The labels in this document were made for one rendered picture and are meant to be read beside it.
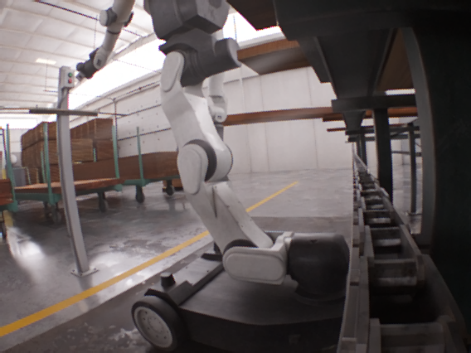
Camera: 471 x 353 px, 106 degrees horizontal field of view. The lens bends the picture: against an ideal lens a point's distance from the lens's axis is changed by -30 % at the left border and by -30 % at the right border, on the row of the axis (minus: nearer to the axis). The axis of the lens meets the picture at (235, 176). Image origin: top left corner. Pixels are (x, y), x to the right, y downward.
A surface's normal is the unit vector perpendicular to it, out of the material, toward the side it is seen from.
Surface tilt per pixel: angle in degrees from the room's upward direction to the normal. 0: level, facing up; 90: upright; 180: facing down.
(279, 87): 88
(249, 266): 90
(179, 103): 113
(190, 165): 90
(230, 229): 90
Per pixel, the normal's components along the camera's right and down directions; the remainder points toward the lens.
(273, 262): -0.43, 0.11
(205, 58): -0.34, 0.48
